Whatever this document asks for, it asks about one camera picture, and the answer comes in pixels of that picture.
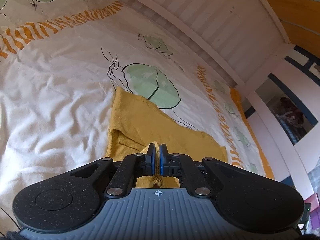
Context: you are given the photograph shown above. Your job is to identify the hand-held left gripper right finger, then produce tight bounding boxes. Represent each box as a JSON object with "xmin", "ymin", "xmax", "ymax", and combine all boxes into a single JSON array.
[{"xmin": 160, "ymin": 144, "xmax": 250, "ymax": 197}]

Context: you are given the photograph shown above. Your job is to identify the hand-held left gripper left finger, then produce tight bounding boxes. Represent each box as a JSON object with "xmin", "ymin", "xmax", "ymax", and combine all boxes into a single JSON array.
[{"xmin": 67, "ymin": 144, "xmax": 157, "ymax": 197}]

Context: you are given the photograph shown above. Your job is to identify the yellow knitted sweater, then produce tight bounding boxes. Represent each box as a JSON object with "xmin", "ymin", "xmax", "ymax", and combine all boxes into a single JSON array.
[{"xmin": 105, "ymin": 86, "xmax": 227, "ymax": 189}]

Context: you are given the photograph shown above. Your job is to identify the yellow bed sheet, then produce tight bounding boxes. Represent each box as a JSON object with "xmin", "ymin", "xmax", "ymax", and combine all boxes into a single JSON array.
[{"xmin": 229, "ymin": 87, "xmax": 275, "ymax": 178}]

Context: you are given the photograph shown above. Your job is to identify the brown stuffed toy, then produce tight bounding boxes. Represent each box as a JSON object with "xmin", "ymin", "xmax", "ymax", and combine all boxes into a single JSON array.
[{"xmin": 275, "ymin": 96, "xmax": 305, "ymax": 136}]

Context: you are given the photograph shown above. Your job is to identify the white leaf-print duvet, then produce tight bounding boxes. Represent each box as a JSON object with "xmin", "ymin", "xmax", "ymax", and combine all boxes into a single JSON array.
[{"xmin": 0, "ymin": 0, "xmax": 268, "ymax": 230}]

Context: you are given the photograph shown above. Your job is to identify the orange wooden bunk slats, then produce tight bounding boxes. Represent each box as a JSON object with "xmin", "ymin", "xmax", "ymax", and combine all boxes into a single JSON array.
[{"xmin": 252, "ymin": 0, "xmax": 320, "ymax": 53}]

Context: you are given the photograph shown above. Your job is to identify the white wooden bed frame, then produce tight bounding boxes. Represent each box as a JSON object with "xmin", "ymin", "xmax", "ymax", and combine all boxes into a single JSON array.
[{"xmin": 95, "ymin": 0, "xmax": 320, "ymax": 197}]

